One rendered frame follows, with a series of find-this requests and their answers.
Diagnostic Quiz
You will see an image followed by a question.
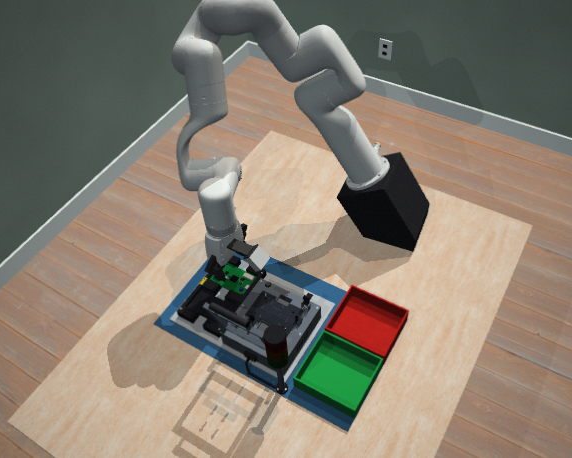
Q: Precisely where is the red open-top bin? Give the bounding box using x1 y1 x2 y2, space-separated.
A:
325 285 409 365

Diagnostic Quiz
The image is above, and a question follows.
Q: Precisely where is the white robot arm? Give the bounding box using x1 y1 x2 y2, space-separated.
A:
172 0 389 238

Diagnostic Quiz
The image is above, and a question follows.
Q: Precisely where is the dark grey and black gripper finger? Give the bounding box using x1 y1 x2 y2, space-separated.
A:
235 223 247 256
205 255 226 282

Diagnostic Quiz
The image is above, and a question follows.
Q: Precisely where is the green circuit board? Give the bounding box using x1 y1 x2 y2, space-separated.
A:
210 262 257 294

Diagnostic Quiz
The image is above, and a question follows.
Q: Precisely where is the green bin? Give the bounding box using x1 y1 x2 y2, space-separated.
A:
293 330 383 418

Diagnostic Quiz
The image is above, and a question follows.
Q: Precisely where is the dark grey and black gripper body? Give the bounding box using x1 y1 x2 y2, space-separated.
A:
205 219 244 266

